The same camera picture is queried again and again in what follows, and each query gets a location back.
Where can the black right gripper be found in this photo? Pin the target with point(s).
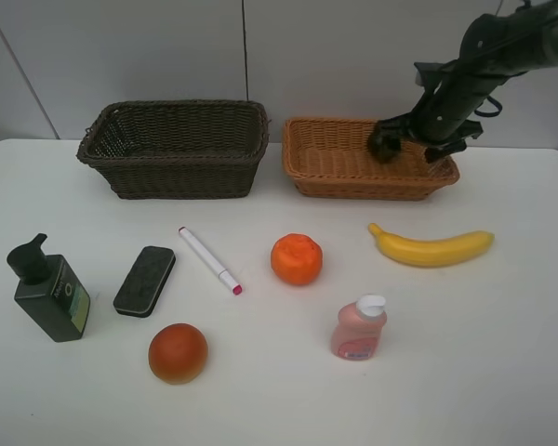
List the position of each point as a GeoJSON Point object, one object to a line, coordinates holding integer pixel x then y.
{"type": "Point", "coordinates": [441, 116]}

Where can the dark green mangosteen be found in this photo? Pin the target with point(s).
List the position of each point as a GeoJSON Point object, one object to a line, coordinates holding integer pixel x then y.
{"type": "Point", "coordinates": [383, 147]}

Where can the yellow banana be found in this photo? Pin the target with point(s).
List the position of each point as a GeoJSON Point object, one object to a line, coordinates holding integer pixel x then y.
{"type": "Point", "coordinates": [431, 253]}

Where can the orange tangerine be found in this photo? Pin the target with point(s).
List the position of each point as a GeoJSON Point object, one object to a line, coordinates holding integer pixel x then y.
{"type": "Point", "coordinates": [297, 259]}

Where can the pink lotion bottle white cap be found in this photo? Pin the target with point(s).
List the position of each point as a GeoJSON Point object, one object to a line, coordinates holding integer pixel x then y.
{"type": "Point", "coordinates": [358, 332]}

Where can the black whiteboard eraser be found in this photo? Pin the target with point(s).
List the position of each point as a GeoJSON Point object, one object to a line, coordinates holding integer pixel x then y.
{"type": "Point", "coordinates": [140, 291]}

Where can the dark green pump bottle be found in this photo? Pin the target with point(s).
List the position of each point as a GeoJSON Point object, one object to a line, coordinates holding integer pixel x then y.
{"type": "Point", "coordinates": [49, 291]}

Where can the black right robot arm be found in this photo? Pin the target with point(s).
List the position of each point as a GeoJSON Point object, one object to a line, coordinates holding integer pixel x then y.
{"type": "Point", "coordinates": [493, 50]}

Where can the light brown wicker basket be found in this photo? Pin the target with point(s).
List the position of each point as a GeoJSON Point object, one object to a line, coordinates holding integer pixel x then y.
{"type": "Point", "coordinates": [328, 158]}

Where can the white marker pink cap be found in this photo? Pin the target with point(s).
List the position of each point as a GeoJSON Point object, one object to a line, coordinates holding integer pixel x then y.
{"type": "Point", "coordinates": [220, 271]}

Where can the dark brown wicker basket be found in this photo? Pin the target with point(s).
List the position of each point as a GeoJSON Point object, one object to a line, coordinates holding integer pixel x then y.
{"type": "Point", "coordinates": [191, 149]}

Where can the red-orange round fruit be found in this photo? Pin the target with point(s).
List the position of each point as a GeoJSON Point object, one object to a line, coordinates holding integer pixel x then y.
{"type": "Point", "coordinates": [178, 353]}

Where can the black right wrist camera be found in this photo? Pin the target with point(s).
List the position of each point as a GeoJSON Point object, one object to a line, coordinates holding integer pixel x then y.
{"type": "Point", "coordinates": [428, 74]}

